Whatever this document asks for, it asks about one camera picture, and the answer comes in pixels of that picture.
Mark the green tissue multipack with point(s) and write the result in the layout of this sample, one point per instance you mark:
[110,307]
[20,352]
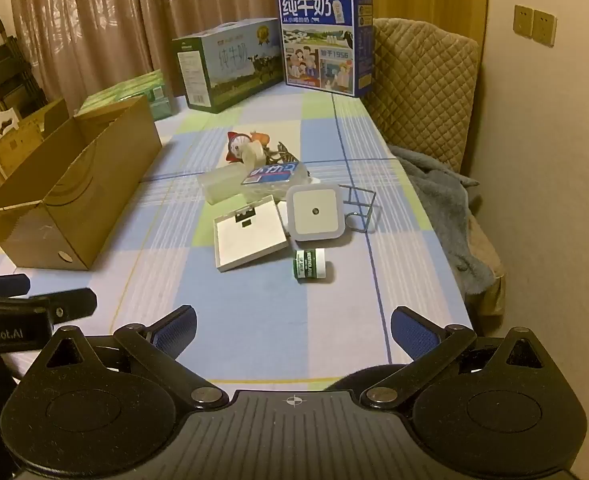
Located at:
[144,87]

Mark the white square night light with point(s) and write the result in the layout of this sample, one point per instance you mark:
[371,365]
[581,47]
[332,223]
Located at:
[314,220]

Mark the blue milk carton case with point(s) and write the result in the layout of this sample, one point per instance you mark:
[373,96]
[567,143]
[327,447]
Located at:
[319,50]

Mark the white plug adapter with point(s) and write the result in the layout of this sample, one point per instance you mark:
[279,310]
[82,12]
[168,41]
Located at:
[249,152]

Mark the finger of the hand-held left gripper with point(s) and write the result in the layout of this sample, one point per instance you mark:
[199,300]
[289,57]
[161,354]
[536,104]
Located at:
[72,302]
[4,285]

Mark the clear plastic box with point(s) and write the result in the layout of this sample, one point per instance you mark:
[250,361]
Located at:
[219,185]

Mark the black folding step ladder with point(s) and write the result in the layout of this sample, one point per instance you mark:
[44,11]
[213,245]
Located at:
[4,70]

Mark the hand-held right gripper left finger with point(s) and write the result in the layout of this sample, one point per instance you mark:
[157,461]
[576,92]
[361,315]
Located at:
[177,332]

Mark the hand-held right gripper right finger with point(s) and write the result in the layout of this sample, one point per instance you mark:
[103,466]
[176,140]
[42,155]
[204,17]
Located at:
[414,332]

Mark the grey fleece blanket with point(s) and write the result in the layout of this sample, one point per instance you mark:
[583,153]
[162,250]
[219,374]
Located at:
[439,200]

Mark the small green and white bottle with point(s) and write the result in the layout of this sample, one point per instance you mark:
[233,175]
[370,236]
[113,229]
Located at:
[309,266]

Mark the white square box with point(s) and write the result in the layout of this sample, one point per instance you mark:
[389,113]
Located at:
[247,237]

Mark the chair with quilted beige cover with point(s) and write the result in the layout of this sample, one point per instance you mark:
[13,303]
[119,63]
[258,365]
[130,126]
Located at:
[424,90]

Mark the leopard print hair claw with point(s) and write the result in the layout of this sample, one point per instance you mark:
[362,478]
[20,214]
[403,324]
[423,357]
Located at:
[279,152]

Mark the brown cardboard storage box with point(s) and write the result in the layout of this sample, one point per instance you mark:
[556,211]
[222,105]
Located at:
[24,145]

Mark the red and blue cat figurine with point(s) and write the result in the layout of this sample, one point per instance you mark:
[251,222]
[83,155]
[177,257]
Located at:
[232,136]

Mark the plaid tablecloth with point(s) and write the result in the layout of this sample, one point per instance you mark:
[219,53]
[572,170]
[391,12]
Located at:
[254,320]

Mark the green milk carton case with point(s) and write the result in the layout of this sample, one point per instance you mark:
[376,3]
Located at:
[234,65]

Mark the clear case with blue label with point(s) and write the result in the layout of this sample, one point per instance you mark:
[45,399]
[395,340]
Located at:
[274,172]

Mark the beige wall socket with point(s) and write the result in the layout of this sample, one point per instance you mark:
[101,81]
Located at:
[544,27]
[523,21]

